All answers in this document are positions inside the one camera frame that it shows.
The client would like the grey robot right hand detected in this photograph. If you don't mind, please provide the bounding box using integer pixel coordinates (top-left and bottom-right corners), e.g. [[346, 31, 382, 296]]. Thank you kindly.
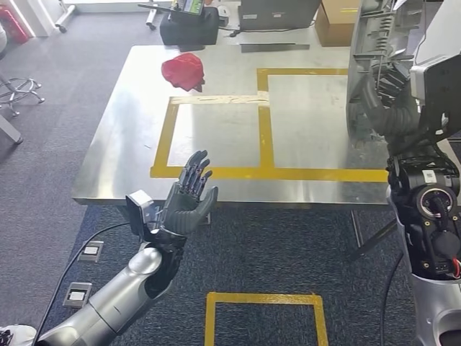
[[360, 62, 421, 144]]

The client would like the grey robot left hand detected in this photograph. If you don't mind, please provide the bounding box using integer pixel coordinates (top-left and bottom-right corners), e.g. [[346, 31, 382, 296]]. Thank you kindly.
[[161, 150, 219, 237]]

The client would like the silver wheel hubcap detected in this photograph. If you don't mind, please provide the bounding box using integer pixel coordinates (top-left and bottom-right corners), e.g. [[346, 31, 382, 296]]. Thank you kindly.
[[346, 0, 424, 146]]

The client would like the steel workbench table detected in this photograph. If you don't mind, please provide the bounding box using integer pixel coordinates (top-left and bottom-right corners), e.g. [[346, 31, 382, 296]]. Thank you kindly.
[[71, 44, 461, 261]]

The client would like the white panel board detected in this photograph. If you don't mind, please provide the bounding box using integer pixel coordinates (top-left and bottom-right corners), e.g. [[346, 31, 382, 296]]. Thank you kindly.
[[413, 0, 461, 68]]

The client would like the brown cardboard box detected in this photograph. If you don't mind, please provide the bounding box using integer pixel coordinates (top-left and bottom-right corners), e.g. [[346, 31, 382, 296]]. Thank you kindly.
[[314, 0, 361, 48]]

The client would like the steel floor outlet box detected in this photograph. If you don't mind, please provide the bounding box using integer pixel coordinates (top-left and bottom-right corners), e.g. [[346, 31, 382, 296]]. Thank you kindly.
[[63, 281, 92, 309], [78, 240, 104, 264]]

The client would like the red cloth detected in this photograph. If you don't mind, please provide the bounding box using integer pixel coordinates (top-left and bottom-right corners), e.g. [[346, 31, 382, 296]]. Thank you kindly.
[[161, 52, 206, 93]]

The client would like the dark flat plate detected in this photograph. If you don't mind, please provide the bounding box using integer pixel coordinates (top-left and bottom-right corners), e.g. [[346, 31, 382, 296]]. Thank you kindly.
[[239, 43, 310, 53]]

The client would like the black bag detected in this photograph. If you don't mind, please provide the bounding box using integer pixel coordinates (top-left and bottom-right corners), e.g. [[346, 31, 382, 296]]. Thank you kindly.
[[159, 5, 220, 48]]

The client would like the dark grey monitor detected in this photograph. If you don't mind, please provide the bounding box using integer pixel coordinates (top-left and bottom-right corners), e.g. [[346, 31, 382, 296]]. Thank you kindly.
[[238, 0, 322, 32]]

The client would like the black tablet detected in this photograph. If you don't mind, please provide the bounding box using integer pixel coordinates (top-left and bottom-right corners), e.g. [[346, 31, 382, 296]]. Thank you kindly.
[[171, 0, 205, 16]]

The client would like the white table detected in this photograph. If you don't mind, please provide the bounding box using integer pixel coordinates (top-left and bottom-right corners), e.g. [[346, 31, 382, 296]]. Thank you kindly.
[[0, 114, 24, 144]]

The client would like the person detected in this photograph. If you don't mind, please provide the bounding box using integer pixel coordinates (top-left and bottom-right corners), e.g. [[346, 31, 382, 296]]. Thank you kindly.
[[0, 324, 37, 346]]

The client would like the red floor object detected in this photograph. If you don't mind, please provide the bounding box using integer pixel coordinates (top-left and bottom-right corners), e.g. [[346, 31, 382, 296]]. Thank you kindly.
[[0, 4, 29, 44]]

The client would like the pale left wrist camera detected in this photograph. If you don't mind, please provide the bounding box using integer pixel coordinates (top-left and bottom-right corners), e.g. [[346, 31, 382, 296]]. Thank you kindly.
[[125, 190, 155, 240]]

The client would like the right wrist camera mount plate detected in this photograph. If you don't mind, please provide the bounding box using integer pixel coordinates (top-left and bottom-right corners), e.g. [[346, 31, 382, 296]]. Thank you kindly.
[[410, 52, 461, 139]]

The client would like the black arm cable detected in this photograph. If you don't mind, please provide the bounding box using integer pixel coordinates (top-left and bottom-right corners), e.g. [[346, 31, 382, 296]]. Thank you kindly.
[[32, 221, 131, 346], [380, 253, 404, 346]]

